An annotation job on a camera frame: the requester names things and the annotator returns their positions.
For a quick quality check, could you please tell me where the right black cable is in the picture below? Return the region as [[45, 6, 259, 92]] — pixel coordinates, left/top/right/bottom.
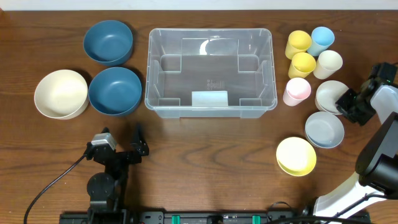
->
[[267, 192, 392, 224]]

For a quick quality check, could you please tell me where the far yellow cup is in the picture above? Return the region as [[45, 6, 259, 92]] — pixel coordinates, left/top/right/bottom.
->
[[285, 30, 312, 60]]

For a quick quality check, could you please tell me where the black cable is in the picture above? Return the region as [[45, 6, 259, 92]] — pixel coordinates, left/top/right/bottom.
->
[[23, 154, 88, 224], [267, 192, 392, 224]]

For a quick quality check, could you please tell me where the large cream bowl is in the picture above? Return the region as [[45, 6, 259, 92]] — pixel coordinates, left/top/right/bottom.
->
[[34, 70, 89, 119]]

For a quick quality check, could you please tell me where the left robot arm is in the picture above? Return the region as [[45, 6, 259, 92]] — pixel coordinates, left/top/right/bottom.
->
[[84, 125, 149, 224]]

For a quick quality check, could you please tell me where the pink cup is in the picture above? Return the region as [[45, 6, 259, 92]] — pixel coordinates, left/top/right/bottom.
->
[[282, 78, 312, 106]]

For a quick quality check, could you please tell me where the cream cup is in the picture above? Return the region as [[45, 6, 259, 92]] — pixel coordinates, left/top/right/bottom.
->
[[313, 50, 343, 80]]

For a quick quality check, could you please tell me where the small white bowl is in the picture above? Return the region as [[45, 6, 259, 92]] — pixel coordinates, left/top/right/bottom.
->
[[315, 80, 348, 115]]

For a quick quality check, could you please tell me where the blue bowl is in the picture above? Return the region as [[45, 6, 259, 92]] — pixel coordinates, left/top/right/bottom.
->
[[83, 20, 134, 67], [88, 67, 142, 116]]

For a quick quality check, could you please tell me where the small grey bowl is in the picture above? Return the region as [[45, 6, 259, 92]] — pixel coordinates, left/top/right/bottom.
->
[[305, 111, 345, 149]]

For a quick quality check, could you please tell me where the near blue bowl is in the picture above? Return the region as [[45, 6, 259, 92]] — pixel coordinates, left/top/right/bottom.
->
[[88, 67, 142, 116]]

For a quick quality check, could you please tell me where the left black cable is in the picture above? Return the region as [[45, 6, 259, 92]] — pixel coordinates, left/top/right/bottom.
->
[[23, 154, 88, 224]]

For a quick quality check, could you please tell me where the far blue bowl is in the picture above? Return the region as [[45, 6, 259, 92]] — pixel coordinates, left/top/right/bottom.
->
[[83, 20, 134, 67]]

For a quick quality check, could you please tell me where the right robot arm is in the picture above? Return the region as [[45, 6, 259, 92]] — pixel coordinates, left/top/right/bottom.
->
[[312, 80, 397, 219]]

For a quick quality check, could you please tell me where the small yellow bowl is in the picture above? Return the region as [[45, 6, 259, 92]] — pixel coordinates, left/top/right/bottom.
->
[[276, 137, 317, 177]]

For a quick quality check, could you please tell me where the yellow cup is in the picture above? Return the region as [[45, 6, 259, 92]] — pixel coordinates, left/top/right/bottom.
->
[[288, 52, 317, 79], [285, 30, 312, 60]]

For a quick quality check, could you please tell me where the near yellow cup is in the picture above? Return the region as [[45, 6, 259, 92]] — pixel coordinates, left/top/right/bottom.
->
[[288, 52, 317, 79]]

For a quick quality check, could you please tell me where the clear plastic storage container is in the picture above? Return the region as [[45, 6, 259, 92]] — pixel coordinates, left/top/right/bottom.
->
[[145, 28, 277, 118]]

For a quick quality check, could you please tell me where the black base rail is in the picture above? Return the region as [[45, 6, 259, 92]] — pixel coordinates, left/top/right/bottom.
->
[[58, 210, 371, 224]]

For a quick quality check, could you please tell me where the light blue cup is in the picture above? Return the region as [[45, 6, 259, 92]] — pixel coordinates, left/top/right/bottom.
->
[[307, 27, 335, 57]]

